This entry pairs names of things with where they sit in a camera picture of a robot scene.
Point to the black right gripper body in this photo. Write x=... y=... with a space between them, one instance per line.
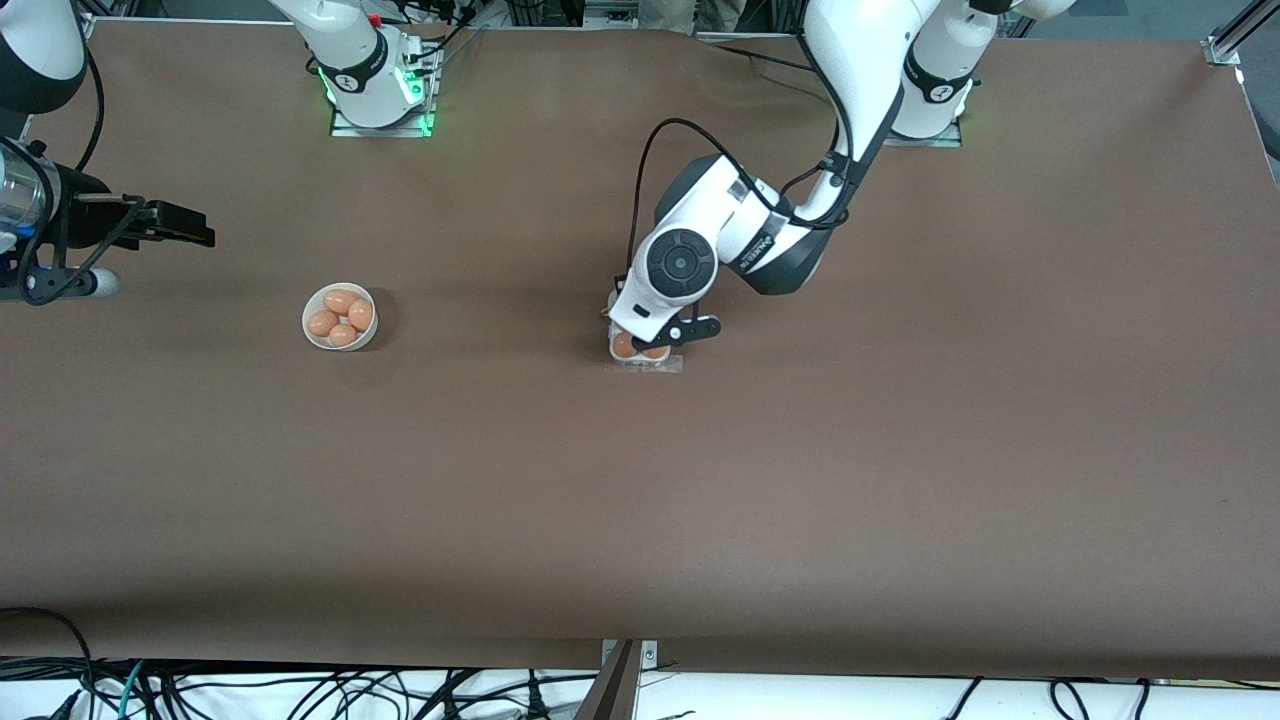
x=84 y=218

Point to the clear plastic egg carton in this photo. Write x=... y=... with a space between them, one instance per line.
x=666 y=364

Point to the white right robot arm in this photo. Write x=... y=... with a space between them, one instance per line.
x=358 y=58

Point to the white round bowl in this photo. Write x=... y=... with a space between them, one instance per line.
x=310 y=338

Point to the dark support beam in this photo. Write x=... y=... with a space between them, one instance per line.
x=612 y=690

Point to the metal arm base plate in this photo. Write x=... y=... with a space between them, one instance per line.
x=345 y=128
x=945 y=138

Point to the aluminium frame profile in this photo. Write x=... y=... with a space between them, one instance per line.
x=1236 y=38
x=85 y=22

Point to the metal table edge bracket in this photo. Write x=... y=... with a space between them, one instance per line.
x=650 y=655

